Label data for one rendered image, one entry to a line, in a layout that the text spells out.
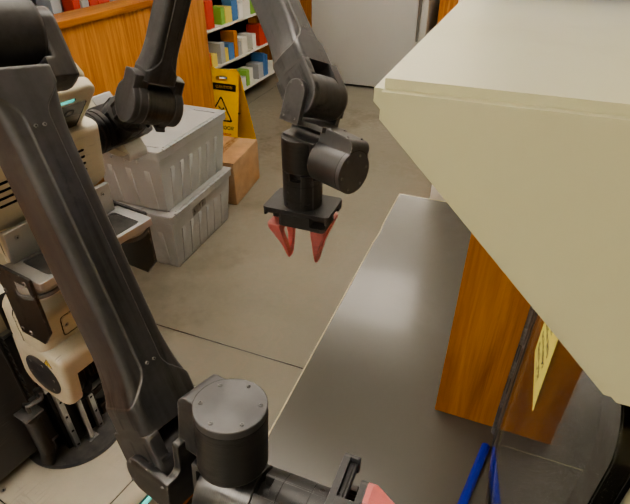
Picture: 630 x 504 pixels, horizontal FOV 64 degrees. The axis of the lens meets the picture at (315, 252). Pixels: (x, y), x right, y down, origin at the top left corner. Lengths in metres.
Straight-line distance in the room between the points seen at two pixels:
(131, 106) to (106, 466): 1.00
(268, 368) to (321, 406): 1.34
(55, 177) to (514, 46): 0.35
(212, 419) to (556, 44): 0.31
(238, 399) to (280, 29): 0.50
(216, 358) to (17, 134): 1.80
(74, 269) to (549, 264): 0.36
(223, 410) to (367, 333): 0.52
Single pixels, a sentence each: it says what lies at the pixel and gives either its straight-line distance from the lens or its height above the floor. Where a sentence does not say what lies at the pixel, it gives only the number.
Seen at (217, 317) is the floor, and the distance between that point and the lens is 2.36.
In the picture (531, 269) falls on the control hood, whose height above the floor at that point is 1.46.
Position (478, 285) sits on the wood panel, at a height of 1.18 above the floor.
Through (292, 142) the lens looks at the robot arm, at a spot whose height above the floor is 1.29.
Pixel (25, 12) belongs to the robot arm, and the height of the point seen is 1.48.
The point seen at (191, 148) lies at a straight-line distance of 2.59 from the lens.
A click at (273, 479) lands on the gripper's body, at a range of 0.45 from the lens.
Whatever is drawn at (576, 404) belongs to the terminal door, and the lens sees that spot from 0.31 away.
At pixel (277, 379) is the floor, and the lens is 2.07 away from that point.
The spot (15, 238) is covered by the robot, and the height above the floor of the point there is 1.09.
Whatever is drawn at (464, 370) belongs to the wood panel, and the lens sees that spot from 0.73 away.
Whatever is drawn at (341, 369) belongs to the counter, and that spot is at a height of 0.94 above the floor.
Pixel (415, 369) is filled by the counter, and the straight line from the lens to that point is 0.84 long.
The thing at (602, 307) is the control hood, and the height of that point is 1.45.
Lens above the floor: 1.55
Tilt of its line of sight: 35 degrees down
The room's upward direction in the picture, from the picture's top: straight up
